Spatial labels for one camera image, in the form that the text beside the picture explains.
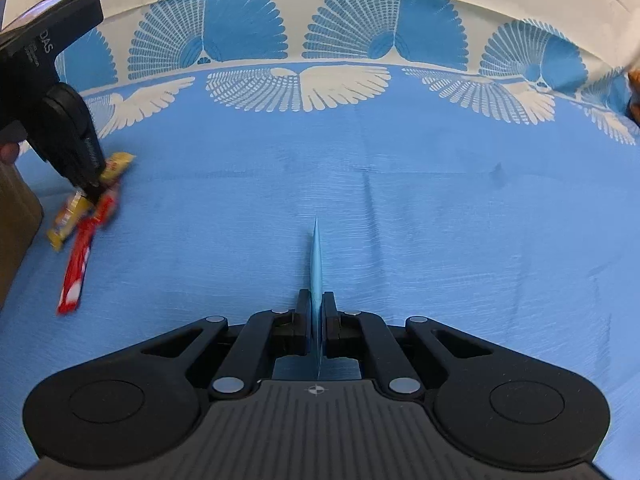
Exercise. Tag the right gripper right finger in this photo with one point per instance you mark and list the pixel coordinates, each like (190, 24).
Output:
(494, 404)

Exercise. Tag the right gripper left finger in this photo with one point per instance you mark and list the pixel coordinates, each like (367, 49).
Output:
(140, 402)

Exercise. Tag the yellow cartoon snack bar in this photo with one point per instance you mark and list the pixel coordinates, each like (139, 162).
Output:
(77, 206)

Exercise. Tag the long red snack stick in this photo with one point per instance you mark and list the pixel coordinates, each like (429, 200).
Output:
(79, 255)

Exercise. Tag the person's left hand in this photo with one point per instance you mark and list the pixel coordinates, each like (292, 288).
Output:
(9, 153)

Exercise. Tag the brown cardboard box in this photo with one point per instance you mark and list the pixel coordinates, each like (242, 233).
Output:
(20, 219)

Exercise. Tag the blue fan-pattern sofa cover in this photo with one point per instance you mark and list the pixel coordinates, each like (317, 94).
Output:
(466, 160)

